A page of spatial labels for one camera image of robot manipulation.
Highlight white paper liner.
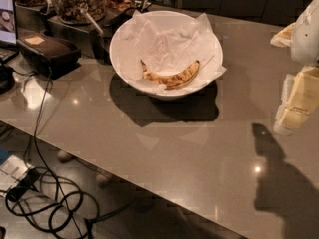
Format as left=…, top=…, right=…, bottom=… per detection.
left=117, top=9, right=228, bottom=92

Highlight black power adapter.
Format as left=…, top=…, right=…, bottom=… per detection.
left=6, top=168, right=40, bottom=202

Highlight laptop screen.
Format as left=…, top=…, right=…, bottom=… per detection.
left=0, top=0, right=17, bottom=47

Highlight black round object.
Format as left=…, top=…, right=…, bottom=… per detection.
left=0, top=65, right=15, bottom=94

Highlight white bowl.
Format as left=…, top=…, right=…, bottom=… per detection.
left=109, top=10, right=224, bottom=102

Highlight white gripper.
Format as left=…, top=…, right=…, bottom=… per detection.
left=270, top=0, right=319, bottom=135

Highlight white papers on floor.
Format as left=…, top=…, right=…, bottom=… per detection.
left=0, top=155, right=32, bottom=196

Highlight black cable on floor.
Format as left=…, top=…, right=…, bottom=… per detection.
left=4, top=68, right=141, bottom=239

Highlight black box with label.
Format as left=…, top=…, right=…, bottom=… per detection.
left=17, top=31, right=81, bottom=80

